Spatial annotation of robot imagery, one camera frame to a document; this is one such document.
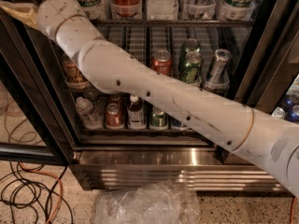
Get clear water bottle bottom shelf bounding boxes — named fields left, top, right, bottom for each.
left=76, top=96, right=102, bottom=130

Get orange cable left floor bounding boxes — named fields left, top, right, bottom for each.
left=19, top=161, right=64, bottom=224

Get dark drink bottle white cap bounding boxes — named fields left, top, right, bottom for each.
left=127, top=94, right=146, bottom=130

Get green can middle front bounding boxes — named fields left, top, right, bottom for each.
left=179, top=51, right=203, bottom=84

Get clear water bottle top shelf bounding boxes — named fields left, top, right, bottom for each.
left=147, top=0, right=178, bottom=21

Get silver slim can middle shelf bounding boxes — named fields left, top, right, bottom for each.
left=206, top=49, right=232, bottom=83

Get clear plastic bin with wrap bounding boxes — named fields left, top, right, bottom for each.
left=94, top=182, right=200, bottom=224

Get orange cable floor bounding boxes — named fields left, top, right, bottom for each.
left=19, top=161, right=64, bottom=224
left=289, top=193, right=299, bottom=224

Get green can middle back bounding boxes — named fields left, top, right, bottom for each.
left=181, top=38, right=201, bottom=55

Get blue can right compartment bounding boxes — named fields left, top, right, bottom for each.
left=272, top=93, right=299, bottom=123

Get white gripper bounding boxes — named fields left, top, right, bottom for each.
left=0, top=0, right=86, bottom=36

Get red can bottom front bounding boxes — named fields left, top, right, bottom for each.
left=106, top=103, right=123, bottom=128

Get blue can bottom front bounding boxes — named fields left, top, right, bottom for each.
left=171, top=119, right=189, bottom=131

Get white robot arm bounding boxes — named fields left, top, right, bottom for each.
left=0, top=0, right=299, bottom=197

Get black cables on floor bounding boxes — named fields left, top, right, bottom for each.
left=0, top=161, right=75, bottom=224

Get orange red can middle shelf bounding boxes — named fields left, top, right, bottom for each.
left=150, top=49, right=172, bottom=76

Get orange cable right floor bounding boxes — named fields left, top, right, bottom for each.
left=289, top=193, right=299, bottom=224

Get brown gold can middle front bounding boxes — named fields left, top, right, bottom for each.
left=61, top=54, right=86, bottom=83

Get clear water bottle shelf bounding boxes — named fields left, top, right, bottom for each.
left=147, top=0, right=178, bottom=21
left=76, top=96, right=102, bottom=130

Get open glass fridge door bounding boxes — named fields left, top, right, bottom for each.
left=0, top=14, right=74, bottom=165

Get green can bottom front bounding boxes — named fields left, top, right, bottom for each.
left=150, top=106, right=167, bottom=128

